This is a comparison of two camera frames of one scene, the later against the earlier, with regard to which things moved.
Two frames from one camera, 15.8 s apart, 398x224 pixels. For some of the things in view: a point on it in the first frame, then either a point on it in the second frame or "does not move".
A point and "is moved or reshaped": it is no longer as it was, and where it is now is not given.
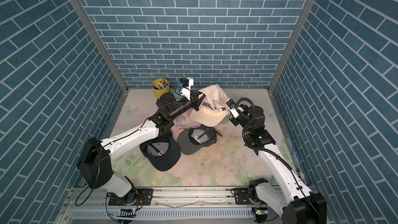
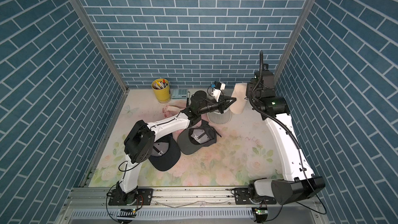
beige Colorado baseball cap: x=213 y=109 is moved or reshaped
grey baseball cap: x=192 y=140 does not move
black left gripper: x=194 y=100 → x=222 y=106
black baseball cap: x=162 y=152 does not move
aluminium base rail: x=172 y=205 does not move
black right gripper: x=247 y=110 → x=250 y=89
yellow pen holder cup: x=160 y=86 does not move
